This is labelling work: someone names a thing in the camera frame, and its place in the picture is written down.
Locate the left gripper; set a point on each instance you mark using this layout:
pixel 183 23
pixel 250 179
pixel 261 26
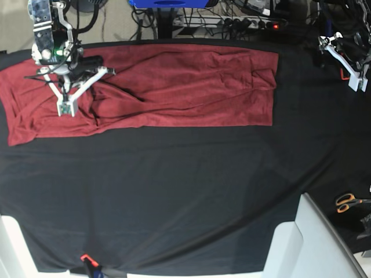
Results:
pixel 352 53

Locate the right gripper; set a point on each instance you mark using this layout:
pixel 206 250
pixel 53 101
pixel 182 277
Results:
pixel 81 73

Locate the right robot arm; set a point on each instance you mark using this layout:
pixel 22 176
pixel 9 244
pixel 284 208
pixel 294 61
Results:
pixel 58 51

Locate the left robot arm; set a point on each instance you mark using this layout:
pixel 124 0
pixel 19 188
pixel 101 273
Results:
pixel 347 17

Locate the orange black clamp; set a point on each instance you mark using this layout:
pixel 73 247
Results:
pixel 342 75

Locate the blue box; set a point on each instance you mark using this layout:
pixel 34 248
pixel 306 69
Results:
pixel 172 3

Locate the white power strip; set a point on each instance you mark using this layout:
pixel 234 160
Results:
pixel 246 22

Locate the black table cloth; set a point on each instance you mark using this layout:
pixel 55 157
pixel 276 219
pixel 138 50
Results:
pixel 194 200

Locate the blue clamp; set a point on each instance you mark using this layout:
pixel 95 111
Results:
pixel 93 269

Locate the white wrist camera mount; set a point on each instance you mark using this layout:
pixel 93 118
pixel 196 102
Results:
pixel 358 83

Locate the yellow handled scissors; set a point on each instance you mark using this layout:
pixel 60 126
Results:
pixel 347 201

